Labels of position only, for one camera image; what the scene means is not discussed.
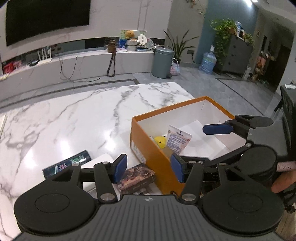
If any climbing plant on cabinet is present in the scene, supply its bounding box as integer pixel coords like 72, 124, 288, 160
211, 19, 254, 71

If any grey trash bin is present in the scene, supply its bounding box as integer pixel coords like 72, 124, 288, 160
152, 47, 174, 79

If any white shampoo tube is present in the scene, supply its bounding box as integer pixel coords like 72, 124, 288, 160
166, 126, 192, 155

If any orange cardboard box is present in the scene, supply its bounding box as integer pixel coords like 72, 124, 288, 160
130, 96, 245, 194

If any black cable on console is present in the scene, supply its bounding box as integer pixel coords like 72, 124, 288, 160
58, 53, 101, 83

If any potted plant by bin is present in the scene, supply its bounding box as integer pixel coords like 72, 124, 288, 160
163, 30, 199, 63

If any brown camera with strap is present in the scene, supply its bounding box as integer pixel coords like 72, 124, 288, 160
106, 40, 116, 77

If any person right hand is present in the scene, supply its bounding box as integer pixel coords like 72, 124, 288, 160
271, 161, 295, 193

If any yellow tape measure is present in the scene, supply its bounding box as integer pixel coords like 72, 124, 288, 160
154, 136, 167, 149

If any white wifi router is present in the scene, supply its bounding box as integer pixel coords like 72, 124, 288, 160
37, 46, 52, 65

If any black television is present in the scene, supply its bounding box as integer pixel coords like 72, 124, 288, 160
6, 0, 91, 46

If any teddy bear toy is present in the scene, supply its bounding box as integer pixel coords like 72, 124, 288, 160
125, 30, 135, 40

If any dark grey cabinet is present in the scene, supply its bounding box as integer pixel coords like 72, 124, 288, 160
221, 36, 253, 75

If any black Clear shampoo bottle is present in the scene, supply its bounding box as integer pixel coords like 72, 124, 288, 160
42, 150, 92, 179

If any pastel woven bag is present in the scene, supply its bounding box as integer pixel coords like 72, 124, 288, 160
170, 58, 180, 76

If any blue water jug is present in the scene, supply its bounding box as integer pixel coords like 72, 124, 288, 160
199, 45, 217, 74

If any dark photo card box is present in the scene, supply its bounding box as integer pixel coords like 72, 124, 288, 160
116, 163, 156, 195

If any white rectangular box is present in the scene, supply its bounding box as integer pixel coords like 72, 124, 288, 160
80, 155, 117, 203

